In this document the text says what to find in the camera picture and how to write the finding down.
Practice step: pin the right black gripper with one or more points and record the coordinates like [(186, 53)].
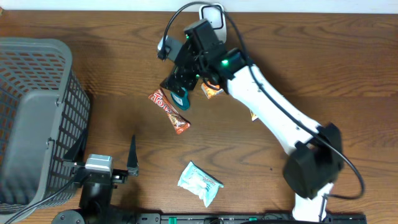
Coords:
[(178, 73)]

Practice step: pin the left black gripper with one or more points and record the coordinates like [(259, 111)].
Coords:
[(120, 177)]

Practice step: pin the orange tissue pack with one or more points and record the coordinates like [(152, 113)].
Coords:
[(211, 90)]

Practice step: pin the blue mouthwash bottle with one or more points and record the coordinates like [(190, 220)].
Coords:
[(181, 101)]

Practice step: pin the red chocolate bar wrapper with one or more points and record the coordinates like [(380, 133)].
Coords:
[(179, 123)]

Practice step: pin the yellow snack bag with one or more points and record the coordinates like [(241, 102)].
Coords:
[(253, 116)]

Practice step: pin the light blue tissue packet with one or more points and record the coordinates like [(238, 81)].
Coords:
[(198, 182)]

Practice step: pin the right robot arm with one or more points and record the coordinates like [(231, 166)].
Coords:
[(314, 151)]

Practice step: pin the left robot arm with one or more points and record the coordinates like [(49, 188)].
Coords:
[(95, 207)]

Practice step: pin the white barcode scanner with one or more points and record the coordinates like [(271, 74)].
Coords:
[(216, 18)]

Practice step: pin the grey plastic shopping basket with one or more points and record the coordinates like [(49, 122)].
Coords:
[(44, 109)]

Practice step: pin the black mounting rail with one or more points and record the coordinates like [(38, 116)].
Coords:
[(276, 217)]

